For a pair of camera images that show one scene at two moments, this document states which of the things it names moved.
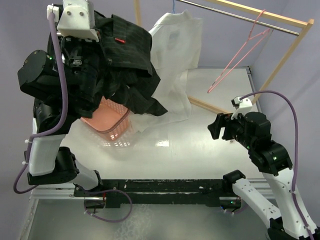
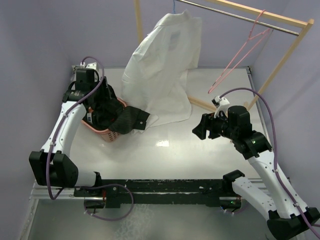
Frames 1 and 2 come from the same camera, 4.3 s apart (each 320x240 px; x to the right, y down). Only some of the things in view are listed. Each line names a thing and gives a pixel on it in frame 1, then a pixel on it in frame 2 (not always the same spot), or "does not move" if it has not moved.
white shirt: (176, 41) does not move
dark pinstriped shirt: (129, 77) -> (109, 113)
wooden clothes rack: (306, 23) does not move
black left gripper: (69, 44) -> (105, 95)
